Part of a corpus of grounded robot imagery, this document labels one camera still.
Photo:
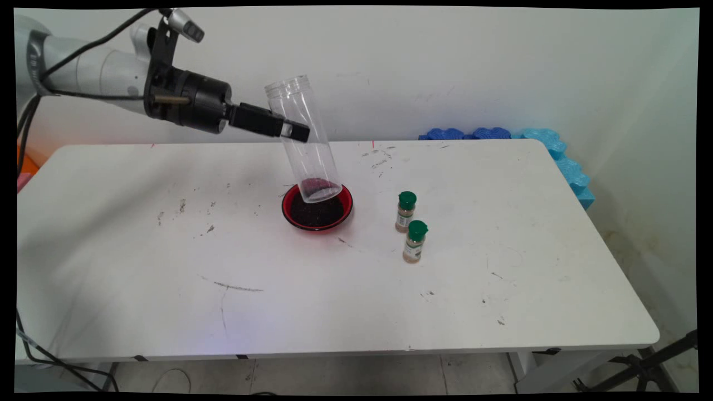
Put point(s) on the pink object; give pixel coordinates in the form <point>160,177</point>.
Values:
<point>23,181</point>

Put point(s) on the clear plastic jar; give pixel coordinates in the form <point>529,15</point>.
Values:
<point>309,161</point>

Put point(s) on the dark blue foam mat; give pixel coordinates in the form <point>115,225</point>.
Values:
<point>445,134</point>
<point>491,133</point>

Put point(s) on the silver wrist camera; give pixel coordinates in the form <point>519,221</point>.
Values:
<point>186,25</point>

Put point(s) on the orange object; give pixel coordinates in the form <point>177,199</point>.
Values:
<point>25,159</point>

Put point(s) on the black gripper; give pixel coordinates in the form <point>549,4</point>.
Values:
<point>206,103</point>

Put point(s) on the red bowl with black rim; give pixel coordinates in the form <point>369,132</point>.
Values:
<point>287,207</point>

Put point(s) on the green-capped spice bottle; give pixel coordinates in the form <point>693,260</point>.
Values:
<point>405,214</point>
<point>415,245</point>

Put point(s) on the black tripod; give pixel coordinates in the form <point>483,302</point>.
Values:
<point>640,367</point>

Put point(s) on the light blue foam mat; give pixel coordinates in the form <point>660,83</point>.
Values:
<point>548,142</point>

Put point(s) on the black seeds pile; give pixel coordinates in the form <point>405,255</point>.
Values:
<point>317,214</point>

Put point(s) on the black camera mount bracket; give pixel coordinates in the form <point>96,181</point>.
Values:
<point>159,55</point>

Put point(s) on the white table leg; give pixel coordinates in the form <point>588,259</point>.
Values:
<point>546,373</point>
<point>100,376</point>

